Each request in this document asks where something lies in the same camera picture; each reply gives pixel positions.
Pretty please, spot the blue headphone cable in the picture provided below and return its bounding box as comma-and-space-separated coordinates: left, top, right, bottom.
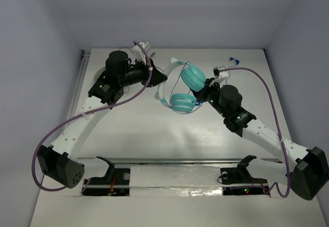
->
169, 56, 241, 115

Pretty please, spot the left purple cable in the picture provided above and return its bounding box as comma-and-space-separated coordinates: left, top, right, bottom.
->
32, 41, 154, 192

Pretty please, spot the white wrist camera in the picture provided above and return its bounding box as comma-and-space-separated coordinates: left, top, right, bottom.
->
211, 65, 230, 85
131, 42, 151, 63

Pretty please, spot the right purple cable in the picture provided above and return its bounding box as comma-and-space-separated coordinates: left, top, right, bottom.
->
218, 67, 293, 199

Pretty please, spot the purple cable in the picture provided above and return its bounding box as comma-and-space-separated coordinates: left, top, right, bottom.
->
32, 41, 154, 192
218, 67, 293, 199

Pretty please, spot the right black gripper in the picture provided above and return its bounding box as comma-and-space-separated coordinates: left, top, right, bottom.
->
191, 77, 229, 118

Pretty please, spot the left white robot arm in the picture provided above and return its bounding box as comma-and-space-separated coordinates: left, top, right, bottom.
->
31, 50, 168, 191

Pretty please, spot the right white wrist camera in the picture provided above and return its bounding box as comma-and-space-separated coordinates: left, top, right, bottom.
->
211, 65, 230, 85

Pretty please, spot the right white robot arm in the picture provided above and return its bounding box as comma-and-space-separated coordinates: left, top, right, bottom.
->
192, 79, 328, 200

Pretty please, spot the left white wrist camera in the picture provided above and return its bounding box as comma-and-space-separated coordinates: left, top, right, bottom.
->
131, 42, 151, 63

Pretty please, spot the teal over-ear headphones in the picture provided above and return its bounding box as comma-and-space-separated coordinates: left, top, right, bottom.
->
155, 58, 206, 115

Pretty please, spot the grey headphone cable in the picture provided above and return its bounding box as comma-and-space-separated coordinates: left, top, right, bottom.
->
118, 48, 156, 58

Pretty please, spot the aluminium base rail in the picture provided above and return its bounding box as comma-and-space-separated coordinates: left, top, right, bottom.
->
81, 164, 269, 197

